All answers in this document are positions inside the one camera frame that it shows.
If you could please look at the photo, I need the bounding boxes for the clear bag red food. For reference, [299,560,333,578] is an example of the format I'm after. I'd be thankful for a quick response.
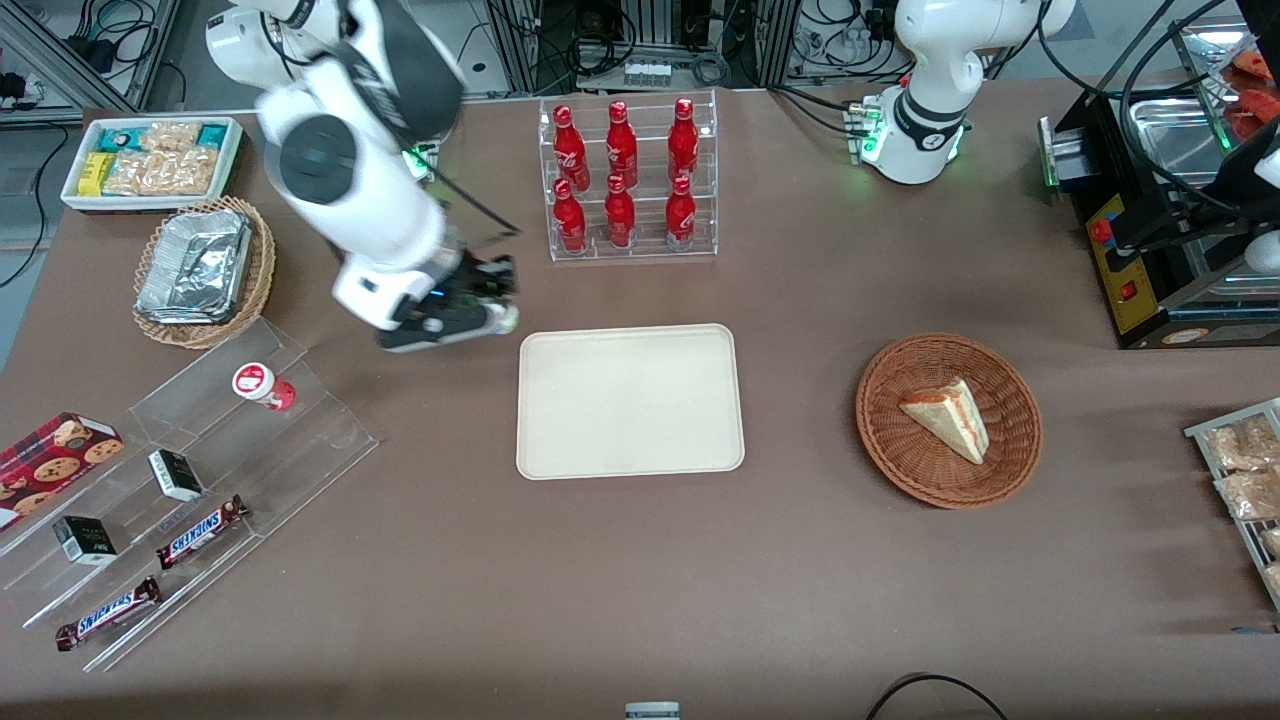
[1182,24,1280,143]

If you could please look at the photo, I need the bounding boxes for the steel tray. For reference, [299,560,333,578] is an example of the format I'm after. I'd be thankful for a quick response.
[1128,95,1229,188]

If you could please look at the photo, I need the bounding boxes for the red cola bottle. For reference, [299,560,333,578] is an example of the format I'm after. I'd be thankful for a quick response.
[665,175,698,250]
[553,178,589,254]
[668,97,700,183]
[606,100,639,189]
[604,174,637,250]
[554,105,591,192]

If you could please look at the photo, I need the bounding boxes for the Snickers bar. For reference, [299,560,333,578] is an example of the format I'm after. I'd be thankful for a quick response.
[156,495,251,571]
[55,577,163,653]

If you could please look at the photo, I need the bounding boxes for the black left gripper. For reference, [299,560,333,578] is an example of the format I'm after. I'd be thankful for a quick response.
[1115,138,1280,253]

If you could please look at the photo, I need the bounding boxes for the round brown wicker basket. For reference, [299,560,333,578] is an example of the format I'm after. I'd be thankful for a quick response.
[855,333,1044,511]

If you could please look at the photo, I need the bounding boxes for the light wicker basket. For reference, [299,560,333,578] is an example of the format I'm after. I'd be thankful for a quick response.
[133,196,277,350]

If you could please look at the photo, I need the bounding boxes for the wrapped sandwich wedge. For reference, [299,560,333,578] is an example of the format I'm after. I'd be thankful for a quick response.
[898,377,991,466]

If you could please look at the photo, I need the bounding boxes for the black cable loop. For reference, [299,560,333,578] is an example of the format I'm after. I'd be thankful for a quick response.
[864,673,1012,720]

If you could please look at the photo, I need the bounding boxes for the clear snack bag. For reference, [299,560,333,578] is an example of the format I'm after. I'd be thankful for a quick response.
[1204,414,1280,472]
[1214,468,1280,522]

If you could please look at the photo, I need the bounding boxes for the red gum bottle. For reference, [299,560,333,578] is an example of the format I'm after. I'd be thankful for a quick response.
[232,362,297,412]

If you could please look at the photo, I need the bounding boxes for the grey wire rack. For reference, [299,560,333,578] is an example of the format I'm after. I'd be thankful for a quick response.
[1184,398,1280,612]

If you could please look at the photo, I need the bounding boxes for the black sealing machine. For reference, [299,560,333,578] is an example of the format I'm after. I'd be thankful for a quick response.
[1038,20,1280,350]

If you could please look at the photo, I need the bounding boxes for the clear acrylic stepped stand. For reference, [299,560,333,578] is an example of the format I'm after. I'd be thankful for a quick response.
[0,318,381,674]

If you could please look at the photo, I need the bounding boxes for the small black box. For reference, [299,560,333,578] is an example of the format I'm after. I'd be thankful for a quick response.
[52,516,119,567]
[148,449,206,503]

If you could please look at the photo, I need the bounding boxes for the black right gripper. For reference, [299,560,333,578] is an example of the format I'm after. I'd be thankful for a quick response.
[396,254,520,337]

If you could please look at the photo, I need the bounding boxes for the stacked foil trays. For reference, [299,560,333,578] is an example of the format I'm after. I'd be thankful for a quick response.
[135,208,253,327]

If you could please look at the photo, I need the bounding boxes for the red cookie box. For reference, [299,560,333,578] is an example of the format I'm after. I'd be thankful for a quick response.
[0,412,126,532]

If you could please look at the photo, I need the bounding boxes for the beige plastic tray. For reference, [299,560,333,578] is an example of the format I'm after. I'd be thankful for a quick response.
[516,323,746,481]

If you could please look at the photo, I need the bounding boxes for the clear cracker bag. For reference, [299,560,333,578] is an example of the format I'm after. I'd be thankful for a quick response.
[140,121,202,157]
[104,148,219,197]

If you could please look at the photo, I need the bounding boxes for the clear acrylic bottle rack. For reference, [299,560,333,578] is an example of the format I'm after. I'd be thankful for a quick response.
[538,90,719,264]

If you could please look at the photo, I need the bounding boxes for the white rectangular snack bin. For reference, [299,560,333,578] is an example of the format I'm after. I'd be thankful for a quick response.
[60,116,247,214]

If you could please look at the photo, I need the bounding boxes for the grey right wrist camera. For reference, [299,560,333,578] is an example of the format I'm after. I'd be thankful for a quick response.
[379,306,495,354]

